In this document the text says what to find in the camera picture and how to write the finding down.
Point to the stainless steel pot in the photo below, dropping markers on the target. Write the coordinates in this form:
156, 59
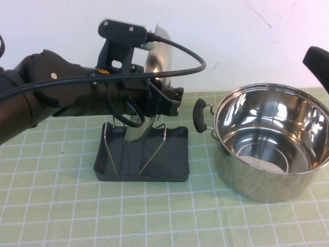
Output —
244, 180

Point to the green checked tablecloth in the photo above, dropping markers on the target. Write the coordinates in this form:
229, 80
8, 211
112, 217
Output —
77, 205

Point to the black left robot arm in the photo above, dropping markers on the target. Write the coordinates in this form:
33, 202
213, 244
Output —
51, 103

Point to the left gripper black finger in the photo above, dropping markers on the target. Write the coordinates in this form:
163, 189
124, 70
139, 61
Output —
177, 93
169, 104

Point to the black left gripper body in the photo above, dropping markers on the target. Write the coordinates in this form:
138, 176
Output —
123, 90

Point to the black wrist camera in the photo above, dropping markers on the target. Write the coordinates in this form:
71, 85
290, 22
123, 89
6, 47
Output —
118, 31

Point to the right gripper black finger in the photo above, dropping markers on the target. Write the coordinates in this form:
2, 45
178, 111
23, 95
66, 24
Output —
318, 67

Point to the steel lid with black knob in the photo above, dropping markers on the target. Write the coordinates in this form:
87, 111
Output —
159, 59

